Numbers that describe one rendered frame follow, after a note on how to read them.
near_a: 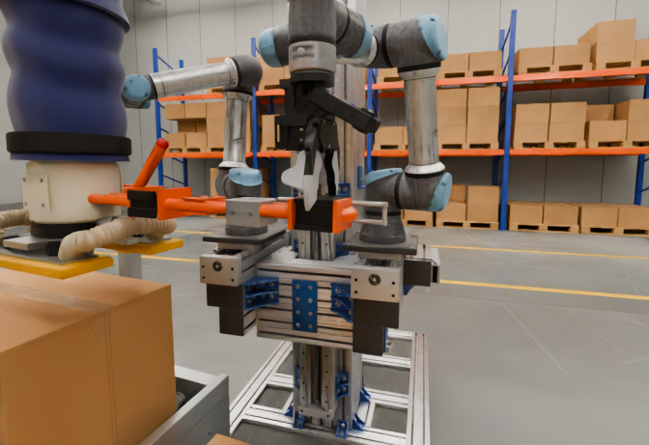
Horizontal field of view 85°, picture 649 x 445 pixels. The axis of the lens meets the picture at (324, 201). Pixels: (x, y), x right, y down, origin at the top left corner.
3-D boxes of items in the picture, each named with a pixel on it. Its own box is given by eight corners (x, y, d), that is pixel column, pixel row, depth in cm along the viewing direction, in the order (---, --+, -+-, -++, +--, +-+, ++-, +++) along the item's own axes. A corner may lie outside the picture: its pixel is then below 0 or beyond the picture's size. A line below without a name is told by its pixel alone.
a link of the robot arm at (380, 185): (374, 207, 124) (375, 168, 122) (411, 208, 117) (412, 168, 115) (357, 210, 114) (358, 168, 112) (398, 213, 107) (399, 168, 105)
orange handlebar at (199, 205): (-8, 200, 87) (-10, 184, 87) (107, 191, 115) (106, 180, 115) (351, 229, 53) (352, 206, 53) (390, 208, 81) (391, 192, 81)
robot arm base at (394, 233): (363, 234, 126) (363, 206, 125) (407, 236, 122) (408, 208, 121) (355, 242, 111) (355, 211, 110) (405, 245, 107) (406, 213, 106)
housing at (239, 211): (223, 225, 61) (223, 199, 61) (246, 219, 68) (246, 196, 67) (258, 228, 59) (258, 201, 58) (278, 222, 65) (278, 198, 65)
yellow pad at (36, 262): (-44, 259, 74) (-46, 236, 74) (13, 249, 84) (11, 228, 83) (62, 281, 62) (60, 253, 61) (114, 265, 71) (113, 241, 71)
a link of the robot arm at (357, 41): (325, 26, 72) (293, 8, 63) (377, 13, 66) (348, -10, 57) (326, 67, 73) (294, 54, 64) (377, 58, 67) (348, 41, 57)
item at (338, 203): (287, 230, 56) (287, 198, 55) (306, 223, 63) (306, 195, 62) (337, 234, 53) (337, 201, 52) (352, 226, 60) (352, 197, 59)
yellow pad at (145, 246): (53, 241, 92) (52, 223, 91) (91, 235, 101) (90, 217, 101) (151, 256, 79) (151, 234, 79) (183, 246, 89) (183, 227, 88)
